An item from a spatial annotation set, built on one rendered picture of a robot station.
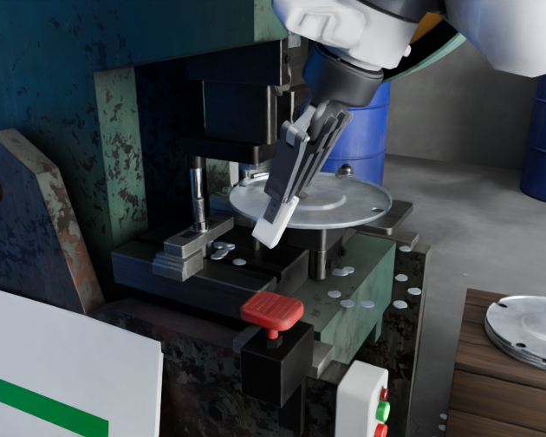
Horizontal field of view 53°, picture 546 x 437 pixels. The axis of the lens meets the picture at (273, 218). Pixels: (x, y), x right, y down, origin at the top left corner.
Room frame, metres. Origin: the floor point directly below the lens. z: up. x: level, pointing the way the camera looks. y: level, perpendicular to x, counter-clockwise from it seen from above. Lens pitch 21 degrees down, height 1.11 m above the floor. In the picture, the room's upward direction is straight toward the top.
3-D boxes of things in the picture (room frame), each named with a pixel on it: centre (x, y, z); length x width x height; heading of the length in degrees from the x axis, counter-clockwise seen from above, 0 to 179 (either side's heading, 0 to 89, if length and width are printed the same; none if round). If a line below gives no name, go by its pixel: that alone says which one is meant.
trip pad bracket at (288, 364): (0.60, -0.01, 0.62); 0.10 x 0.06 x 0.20; 151
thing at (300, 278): (0.99, 0.05, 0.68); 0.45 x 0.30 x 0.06; 151
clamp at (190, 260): (0.84, 0.13, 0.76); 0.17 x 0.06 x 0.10; 151
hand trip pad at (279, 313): (0.59, 0.00, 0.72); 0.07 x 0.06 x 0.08; 61
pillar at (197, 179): (0.94, 0.14, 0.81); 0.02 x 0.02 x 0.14
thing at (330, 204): (0.93, -0.07, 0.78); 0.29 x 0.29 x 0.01
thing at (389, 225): (0.90, -0.11, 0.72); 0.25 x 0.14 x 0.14; 61
